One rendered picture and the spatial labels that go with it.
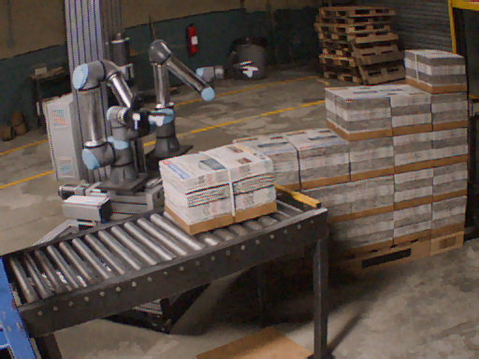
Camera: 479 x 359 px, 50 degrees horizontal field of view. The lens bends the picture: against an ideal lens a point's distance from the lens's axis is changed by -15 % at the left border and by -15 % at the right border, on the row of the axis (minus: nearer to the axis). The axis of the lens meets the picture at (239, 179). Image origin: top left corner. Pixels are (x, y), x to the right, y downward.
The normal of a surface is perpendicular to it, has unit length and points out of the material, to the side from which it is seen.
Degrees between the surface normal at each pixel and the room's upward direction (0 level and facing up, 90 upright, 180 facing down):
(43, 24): 90
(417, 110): 90
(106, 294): 90
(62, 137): 90
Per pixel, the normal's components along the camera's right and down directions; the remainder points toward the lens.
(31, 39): 0.54, 0.22
